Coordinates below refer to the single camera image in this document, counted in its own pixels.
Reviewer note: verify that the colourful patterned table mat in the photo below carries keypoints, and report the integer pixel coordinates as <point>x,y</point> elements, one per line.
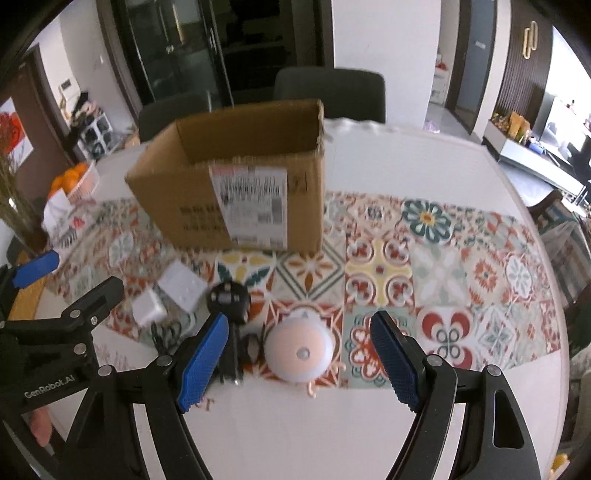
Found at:
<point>461,277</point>

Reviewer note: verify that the white square switch box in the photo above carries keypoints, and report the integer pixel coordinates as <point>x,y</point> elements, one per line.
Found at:
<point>182,284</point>

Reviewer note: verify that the white fruit bowl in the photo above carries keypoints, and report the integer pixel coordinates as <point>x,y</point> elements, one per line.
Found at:
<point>85,187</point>

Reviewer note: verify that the white cube shelf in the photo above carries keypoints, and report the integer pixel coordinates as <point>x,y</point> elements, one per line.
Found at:
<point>97,138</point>

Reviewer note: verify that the white TV cabinet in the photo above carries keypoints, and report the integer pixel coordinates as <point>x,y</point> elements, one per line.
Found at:
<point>531,159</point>

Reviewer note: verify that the white round night light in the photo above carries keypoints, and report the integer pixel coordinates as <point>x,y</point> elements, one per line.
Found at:
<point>298,346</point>

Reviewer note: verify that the yellow packages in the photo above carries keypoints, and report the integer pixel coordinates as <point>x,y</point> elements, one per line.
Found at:
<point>518,127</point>

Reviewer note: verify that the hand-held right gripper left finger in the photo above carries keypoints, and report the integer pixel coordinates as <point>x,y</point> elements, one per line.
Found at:
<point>203,364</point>

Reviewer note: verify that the plush toy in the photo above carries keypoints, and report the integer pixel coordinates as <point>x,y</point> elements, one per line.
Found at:
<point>85,108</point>

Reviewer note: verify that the wooden chair with striped cloth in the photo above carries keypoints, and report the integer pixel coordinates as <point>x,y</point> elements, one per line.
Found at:
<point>561,235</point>

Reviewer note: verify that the dark grey dining chair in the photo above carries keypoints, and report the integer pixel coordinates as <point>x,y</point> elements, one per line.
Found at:
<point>173,117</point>
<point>330,90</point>

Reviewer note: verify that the black key fob with keys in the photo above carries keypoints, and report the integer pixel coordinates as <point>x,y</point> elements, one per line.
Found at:
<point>228,300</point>

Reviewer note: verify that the gold wall ornament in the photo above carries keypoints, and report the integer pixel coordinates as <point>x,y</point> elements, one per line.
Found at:
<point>531,40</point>

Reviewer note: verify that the red door poster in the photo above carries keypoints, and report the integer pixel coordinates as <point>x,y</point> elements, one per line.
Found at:
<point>14,127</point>

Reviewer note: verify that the small cardboard box on floor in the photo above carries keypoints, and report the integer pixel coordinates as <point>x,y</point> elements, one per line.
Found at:
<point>133,141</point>

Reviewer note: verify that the flat screen television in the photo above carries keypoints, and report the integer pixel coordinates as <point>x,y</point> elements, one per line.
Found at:
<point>565,124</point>

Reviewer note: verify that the person's left hand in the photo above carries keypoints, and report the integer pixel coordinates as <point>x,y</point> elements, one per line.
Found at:
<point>41,427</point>

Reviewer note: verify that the floral printed pouch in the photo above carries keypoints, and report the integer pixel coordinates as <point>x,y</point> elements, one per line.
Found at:
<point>57,212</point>

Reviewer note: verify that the small white cabinet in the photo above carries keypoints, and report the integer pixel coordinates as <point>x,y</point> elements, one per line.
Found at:
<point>441,90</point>

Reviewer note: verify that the grey interior door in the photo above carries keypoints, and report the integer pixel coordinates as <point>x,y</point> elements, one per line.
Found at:
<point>475,69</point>

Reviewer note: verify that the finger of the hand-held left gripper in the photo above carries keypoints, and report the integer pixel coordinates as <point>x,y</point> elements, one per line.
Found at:
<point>99,297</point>
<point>37,270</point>

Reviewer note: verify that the brown entrance door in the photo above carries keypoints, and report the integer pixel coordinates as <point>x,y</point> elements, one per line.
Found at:
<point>44,115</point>

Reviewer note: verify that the wall intercom panel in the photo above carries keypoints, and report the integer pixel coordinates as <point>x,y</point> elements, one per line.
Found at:
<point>67,84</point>

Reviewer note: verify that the black glass sliding door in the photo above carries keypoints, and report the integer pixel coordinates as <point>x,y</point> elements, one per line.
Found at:
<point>180,50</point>

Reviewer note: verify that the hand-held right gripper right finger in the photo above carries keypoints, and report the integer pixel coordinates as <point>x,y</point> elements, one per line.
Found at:
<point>395,364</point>

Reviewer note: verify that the white charger plug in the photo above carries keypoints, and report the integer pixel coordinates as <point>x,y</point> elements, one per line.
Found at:
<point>148,308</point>

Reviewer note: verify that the brown cardboard box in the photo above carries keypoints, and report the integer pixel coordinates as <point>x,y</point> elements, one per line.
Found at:
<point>194,194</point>

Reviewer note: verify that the pile of oranges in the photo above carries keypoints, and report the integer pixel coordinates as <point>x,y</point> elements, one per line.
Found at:
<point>69,177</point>

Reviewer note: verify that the dried flower bouquet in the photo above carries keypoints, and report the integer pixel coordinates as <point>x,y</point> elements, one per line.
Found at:
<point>18,203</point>

